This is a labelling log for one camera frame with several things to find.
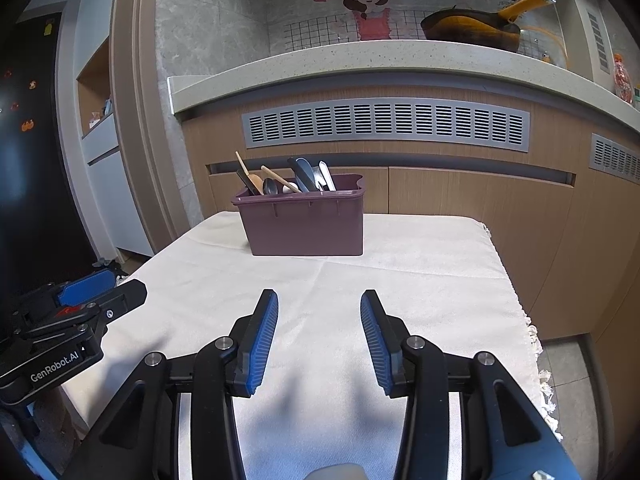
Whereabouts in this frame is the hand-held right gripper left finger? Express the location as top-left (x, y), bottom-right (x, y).
top-left (62, 289), bottom-right (279, 480)

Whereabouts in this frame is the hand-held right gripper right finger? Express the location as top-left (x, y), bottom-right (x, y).
top-left (360, 289), bottom-right (583, 480)

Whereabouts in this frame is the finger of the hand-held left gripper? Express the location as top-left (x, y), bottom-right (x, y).
top-left (56, 267), bottom-right (121, 307)
top-left (95, 280), bottom-right (148, 318)

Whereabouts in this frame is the purple plastic utensil container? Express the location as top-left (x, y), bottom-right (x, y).
top-left (231, 174), bottom-right (364, 257)

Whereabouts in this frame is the white tablecloth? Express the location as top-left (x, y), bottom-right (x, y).
top-left (65, 210), bottom-right (563, 480)

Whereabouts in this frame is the person's clothing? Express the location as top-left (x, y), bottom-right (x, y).
top-left (0, 400), bottom-right (66, 480)

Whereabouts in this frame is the white shelf cabinet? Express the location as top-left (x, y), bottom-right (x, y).
top-left (55, 0), bottom-right (156, 258)

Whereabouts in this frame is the black refrigerator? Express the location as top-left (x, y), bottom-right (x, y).
top-left (0, 10), bottom-right (101, 311)

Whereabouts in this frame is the wooden kitchen cabinet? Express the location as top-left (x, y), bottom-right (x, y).
top-left (180, 95), bottom-right (640, 341)

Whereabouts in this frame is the blue spoon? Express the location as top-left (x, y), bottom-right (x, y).
top-left (295, 158), bottom-right (317, 193)

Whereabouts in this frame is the long grey vent grille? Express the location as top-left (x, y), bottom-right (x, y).
top-left (241, 101), bottom-right (532, 152)

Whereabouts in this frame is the speckled stone countertop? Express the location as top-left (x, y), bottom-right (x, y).
top-left (167, 40), bottom-right (640, 133)

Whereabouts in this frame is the small grey vent grille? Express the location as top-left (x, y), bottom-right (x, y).
top-left (590, 133), bottom-right (640, 184)

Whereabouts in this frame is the orange packet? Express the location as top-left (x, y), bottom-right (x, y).
top-left (612, 52), bottom-right (635, 106)

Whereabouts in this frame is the black pan with orange handle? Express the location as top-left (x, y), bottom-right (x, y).
top-left (420, 0), bottom-right (557, 54)

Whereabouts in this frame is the cartoon wall sticker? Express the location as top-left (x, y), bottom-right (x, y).
top-left (290, 0), bottom-right (551, 43)

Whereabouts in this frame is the white wall vent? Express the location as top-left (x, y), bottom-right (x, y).
top-left (585, 10), bottom-right (610, 70)

